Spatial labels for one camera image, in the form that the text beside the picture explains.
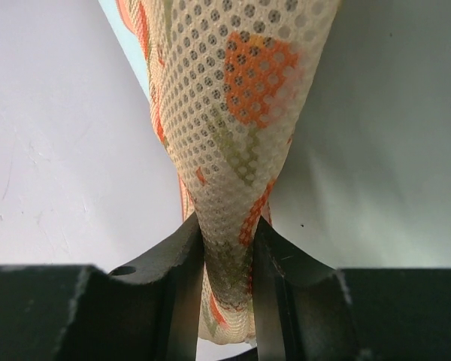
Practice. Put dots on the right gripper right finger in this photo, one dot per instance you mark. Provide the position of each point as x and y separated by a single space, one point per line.
305 310

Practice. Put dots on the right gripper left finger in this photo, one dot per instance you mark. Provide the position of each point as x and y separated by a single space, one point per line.
146 309

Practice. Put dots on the pink patterned laundry bag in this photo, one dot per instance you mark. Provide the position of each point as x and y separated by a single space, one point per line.
227 82

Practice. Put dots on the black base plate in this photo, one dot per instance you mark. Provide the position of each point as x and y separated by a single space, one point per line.
207 351

